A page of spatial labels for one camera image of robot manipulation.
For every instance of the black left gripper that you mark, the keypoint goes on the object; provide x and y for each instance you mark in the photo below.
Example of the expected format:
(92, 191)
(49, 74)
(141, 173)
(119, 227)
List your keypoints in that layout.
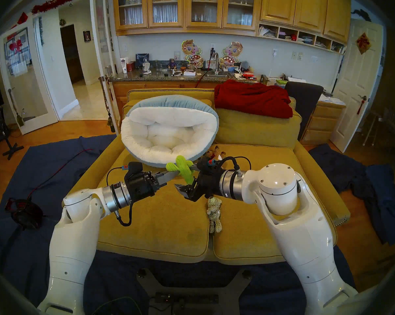
(143, 188)

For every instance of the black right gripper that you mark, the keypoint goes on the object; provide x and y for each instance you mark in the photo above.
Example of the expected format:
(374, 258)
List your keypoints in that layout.
(210, 183)

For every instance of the green cactus plush toy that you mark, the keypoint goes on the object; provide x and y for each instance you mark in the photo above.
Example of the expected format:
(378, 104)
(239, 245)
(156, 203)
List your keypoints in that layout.
(184, 166)

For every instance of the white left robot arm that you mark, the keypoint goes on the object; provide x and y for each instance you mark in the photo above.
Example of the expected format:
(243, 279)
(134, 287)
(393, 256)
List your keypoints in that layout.
(72, 245)

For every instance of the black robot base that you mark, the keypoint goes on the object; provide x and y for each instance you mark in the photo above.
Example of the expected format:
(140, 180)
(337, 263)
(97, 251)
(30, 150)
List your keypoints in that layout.
(151, 288)

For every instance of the white and blue dog bed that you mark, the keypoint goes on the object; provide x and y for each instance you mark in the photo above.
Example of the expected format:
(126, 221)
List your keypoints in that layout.
(171, 120)

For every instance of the brown reindeer plush toy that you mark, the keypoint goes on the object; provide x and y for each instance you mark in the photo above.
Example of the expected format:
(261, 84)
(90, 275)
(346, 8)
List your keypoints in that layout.
(217, 152)

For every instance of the yellow back cushion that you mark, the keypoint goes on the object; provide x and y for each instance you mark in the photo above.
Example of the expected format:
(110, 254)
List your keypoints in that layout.
(256, 130)

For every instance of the granite counter with wood base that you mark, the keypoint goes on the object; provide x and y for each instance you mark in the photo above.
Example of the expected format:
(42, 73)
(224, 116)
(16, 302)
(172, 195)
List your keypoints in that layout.
(141, 85)

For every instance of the red blanket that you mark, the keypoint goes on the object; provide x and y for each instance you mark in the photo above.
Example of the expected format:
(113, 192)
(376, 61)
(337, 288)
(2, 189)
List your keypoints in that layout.
(250, 99)

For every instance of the blue floor cloth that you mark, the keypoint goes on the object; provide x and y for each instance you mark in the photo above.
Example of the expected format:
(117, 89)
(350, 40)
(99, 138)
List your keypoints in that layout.
(53, 153)

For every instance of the chrome faucet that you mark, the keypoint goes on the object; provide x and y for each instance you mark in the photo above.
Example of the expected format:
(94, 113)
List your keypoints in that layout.
(217, 66)

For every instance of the white lotion bottle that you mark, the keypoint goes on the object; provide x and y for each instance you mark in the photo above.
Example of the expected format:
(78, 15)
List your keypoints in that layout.
(124, 66)

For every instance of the dark blue box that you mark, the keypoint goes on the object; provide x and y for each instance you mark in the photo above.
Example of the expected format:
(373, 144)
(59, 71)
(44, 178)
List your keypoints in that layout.
(142, 60)

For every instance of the yellow sofa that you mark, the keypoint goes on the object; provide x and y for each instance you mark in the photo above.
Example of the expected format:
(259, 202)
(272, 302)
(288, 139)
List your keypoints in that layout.
(318, 179)

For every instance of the dark upholstered chair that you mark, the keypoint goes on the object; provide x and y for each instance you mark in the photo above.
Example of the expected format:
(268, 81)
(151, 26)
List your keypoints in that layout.
(304, 101)

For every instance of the white glass french door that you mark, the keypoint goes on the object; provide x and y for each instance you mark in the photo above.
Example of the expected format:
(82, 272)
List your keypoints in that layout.
(40, 125)
(97, 38)

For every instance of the wooden drawer cabinet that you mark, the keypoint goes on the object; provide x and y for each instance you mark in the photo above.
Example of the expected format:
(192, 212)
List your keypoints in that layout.
(322, 124)

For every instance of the long hanging shoehorn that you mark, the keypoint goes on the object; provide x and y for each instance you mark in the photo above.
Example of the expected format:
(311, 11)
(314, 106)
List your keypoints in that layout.
(19, 120)

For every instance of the stack of papers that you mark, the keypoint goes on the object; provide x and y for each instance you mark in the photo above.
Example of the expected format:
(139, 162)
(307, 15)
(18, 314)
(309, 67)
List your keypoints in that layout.
(332, 100)

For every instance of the small framed hall picture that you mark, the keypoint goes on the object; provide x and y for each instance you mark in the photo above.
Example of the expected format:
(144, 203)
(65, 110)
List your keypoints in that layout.
(87, 36)

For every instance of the dark blue blanket heap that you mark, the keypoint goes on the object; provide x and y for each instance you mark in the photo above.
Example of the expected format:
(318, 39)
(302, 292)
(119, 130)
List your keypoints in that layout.
(381, 193)

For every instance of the white panel door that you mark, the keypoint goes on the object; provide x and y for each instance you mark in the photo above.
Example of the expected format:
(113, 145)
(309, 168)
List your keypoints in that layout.
(354, 74)

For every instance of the red knot door decoration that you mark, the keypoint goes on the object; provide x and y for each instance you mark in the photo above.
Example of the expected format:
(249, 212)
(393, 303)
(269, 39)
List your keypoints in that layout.
(16, 46)

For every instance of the red tinsel garland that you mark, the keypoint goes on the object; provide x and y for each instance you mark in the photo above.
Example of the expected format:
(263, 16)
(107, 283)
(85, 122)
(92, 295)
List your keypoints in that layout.
(59, 0)

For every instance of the red diamond door ornament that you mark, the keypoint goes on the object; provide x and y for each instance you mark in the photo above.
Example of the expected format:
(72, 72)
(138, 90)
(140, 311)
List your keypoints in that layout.
(363, 43)

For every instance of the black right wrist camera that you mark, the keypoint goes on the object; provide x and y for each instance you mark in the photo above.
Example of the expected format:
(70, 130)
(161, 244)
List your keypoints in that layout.
(210, 162)

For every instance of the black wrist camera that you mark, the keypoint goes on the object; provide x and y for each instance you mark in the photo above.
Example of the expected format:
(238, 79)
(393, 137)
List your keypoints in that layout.
(210, 162)
(134, 170)

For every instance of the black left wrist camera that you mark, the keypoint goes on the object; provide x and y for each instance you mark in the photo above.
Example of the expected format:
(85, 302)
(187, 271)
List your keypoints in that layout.
(134, 170)

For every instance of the cartoon child wall decoration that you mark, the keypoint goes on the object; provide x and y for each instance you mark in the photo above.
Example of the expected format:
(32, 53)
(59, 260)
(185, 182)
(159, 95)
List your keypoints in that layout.
(232, 52)
(191, 52)

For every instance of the small wall wreath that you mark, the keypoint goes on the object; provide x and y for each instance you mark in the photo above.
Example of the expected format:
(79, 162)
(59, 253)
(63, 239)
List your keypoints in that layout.
(63, 22)

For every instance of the wooden wall cabinets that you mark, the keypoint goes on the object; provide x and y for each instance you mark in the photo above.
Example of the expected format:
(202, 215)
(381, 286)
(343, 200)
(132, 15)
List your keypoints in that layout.
(279, 6)

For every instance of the red paper wall decoration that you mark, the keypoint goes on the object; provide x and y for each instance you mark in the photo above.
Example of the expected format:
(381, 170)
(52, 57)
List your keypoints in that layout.
(22, 19)

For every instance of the black wall decoration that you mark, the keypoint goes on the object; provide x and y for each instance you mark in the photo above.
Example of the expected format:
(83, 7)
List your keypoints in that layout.
(361, 13)

